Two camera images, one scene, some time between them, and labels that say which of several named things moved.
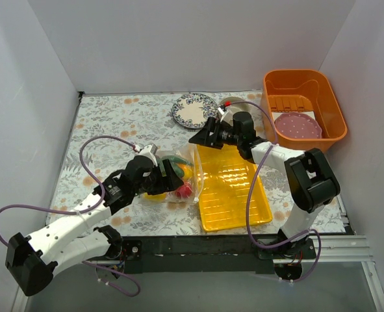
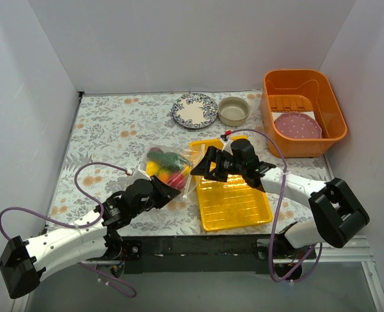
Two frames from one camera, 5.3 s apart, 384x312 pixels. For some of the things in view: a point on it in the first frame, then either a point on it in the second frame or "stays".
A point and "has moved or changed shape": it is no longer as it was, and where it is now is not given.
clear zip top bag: [188, 161] has moved or changed shape
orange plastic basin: [308, 114] stays
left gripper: [161, 177] -> [157, 189]
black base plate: [238, 255] stays
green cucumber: [172, 158] has moved or changed shape
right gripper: [213, 132] -> [216, 164]
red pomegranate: [185, 191] has moved or changed shape
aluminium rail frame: [344, 249] stays
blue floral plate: [192, 110] stays
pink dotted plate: [297, 125] stays
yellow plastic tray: [225, 178] stays
